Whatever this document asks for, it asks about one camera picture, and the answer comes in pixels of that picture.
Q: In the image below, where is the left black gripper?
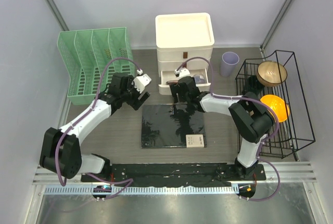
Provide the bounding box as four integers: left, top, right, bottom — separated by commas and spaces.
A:
120, 75, 149, 110

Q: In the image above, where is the pink capped pen bundle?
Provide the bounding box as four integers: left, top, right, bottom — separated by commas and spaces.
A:
166, 80, 178, 85

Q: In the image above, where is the clear paperclip jar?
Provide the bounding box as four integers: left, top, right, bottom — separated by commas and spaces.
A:
193, 74, 206, 84

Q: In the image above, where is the white drawer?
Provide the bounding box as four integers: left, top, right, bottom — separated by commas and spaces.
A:
157, 46, 213, 61
159, 69, 211, 95
158, 59, 209, 72

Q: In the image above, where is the black notebook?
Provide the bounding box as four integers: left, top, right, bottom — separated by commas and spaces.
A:
140, 104, 207, 148

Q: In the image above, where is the white eraser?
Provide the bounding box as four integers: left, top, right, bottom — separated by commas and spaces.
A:
186, 134, 205, 148

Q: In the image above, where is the green file organizer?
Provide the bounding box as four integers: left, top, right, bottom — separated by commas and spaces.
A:
57, 27, 133, 106

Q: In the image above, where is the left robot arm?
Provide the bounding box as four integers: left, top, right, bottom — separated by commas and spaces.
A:
39, 73, 151, 182

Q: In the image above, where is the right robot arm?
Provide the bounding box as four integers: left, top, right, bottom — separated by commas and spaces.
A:
169, 76, 278, 180

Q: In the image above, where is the white drawer cabinet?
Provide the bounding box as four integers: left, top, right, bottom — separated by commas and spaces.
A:
155, 12, 215, 96

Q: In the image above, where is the purple cup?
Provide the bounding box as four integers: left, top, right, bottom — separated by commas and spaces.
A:
220, 51, 240, 77

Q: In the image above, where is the black cup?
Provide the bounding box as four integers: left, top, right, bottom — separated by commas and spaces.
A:
242, 75, 265, 96

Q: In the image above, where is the wooden bowl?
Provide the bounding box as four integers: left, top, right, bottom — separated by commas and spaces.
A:
256, 61, 288, 87

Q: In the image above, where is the orange bowl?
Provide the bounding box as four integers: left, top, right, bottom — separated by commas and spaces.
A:
260, 94, 290, 123

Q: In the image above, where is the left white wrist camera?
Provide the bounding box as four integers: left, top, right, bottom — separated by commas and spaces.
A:
133, 69, 151, 94

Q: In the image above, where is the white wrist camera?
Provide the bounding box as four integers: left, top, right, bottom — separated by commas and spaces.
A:
174, 68, 190, 78
133, 69, 151, 94

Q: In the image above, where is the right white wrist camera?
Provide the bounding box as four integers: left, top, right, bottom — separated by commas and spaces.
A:
174, 68, 190, 78

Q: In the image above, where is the black wire rack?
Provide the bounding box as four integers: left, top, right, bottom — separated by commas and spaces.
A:
235, 50, 316, 160

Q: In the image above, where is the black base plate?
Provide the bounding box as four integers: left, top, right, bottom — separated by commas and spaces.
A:
80, 162, 267, 188

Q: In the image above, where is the white cable duct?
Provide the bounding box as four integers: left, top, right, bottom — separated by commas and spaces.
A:
44, 184, 239, 195

